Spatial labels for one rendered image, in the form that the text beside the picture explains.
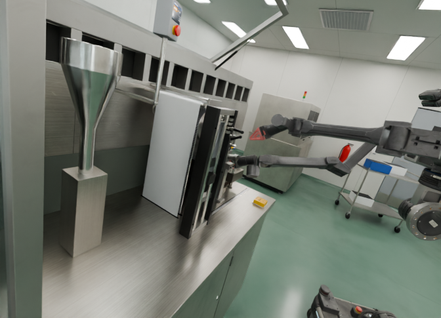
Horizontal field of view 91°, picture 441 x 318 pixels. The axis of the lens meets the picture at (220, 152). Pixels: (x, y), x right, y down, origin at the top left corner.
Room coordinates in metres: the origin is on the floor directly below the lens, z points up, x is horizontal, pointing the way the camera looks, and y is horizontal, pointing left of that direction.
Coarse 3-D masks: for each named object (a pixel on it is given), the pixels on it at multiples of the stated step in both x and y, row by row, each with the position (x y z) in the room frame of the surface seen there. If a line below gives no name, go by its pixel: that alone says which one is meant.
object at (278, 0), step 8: (72, 0) 0.76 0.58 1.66; (280, 0) 1.20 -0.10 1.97; (280, 8) 1.26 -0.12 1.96; (112, 16) 0.89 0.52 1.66; (280, 16) 1.33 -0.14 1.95; (128, 24) 0.95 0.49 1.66; (264, 24) 1.36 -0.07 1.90; (144, 32) 1.02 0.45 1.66; (256, 32) 1.38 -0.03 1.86; (248, 40) 1.43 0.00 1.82; (232, 48) 1.44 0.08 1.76; (240, 48) 1.45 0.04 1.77; (200, 56) 1.40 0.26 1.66
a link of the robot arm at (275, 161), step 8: (272, 160) 1.16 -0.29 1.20; (280, 160) 1.17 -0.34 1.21; (288, 160) 1.18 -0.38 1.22; (296, 160) 1.19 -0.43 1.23; (304, 160) 1.19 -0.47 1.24; (312, 160) 1.19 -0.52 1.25; (320, 160) 1.20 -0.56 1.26; (328, 160) 1.17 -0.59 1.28; (336, 160) 1.18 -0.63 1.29; (320, 168) 1.21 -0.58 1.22
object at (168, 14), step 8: (160, 0) 0.68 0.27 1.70; (168, 0) 0.68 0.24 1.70; (160, 8) 0.68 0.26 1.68; (168, 8) 0.68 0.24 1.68; (176, 8) 0.70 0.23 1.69; (160, 16) 0.68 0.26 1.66; (168, 16) 0.68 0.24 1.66; (176, 16) 0.71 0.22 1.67; (160, 24) 0.68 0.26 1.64; (168, 24) 0.68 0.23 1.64; (176, 24) 0.72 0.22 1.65; (160, 32) 0.68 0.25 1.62; (168, 32) 0.68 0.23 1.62; (176, 32) 0.70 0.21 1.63; (168, 40) 0.74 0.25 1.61; (176, 40) 0.73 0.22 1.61
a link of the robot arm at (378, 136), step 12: (300, 120) 0.99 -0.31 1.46; (300, 132) 0.97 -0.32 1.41; (312, 132) 0.92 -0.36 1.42; (324, 132) 0.88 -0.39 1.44; (336, 132) 0.84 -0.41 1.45; (348, 132) 0.80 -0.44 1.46; (360, 132) 0.77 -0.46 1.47; (372, 132) 0.74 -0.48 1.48; (384, 132) 0.73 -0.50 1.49; (384, 144) 0.73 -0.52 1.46; (396, 156) 0.68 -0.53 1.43
